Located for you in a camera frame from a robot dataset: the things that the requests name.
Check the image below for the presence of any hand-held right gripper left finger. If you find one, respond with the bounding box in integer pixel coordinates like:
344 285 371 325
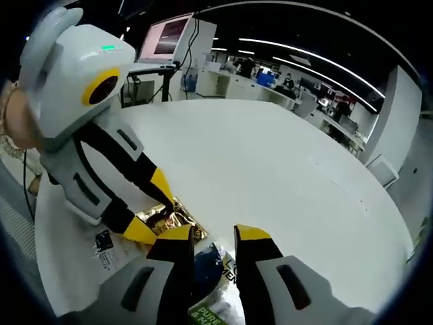
59 225 197 325

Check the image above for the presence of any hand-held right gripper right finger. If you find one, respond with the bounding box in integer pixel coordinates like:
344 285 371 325
233 223 375 325

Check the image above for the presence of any green black skincare sachet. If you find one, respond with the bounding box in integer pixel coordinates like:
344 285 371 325
187 238 247 325

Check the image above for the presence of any gold skincare sachet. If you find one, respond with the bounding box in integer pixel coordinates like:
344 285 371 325
133 196 210 244

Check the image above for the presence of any white skincare sample sachet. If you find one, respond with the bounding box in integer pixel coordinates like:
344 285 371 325
90 229 152 272

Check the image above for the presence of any person's left hand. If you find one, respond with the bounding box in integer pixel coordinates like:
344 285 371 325
5 90 45 150

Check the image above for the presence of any monitor stand desk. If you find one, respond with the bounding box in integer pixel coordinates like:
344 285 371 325
127 62 185 103

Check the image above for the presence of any blue water jug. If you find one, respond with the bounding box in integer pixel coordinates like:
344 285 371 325
182 74 198 93

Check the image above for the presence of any computer monitor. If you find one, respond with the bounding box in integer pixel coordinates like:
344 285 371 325
138 13 196 66

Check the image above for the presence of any white office counter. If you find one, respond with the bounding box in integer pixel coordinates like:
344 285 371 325
196 69 300 106

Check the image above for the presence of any blue crate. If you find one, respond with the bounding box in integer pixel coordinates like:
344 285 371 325
256 72 279 86

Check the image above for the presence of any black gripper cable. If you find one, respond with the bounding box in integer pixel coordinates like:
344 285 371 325
22 148 37 223

